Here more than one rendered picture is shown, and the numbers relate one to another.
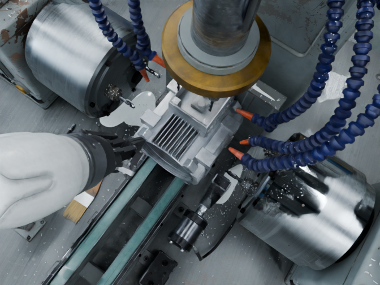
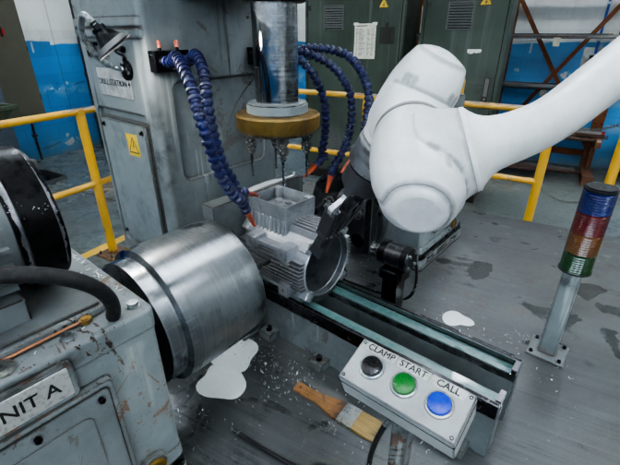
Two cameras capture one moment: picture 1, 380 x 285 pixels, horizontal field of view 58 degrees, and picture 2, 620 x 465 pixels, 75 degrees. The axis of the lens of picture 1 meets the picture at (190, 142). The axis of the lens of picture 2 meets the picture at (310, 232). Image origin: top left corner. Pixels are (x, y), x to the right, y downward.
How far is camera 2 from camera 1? 0.89 m
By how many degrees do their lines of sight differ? 60
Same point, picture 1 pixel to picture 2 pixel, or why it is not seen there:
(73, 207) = (363, 427)
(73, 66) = (222, 256)
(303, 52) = (261, 153)
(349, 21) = not seen: hidden behind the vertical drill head
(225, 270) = (417, 301)
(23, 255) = not seen: outside the picture
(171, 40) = (273, 118)
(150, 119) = (290, 245)
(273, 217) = not seen: hidden behind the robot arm
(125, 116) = (233, 370)
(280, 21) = (240, 143)
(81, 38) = (194, 238)
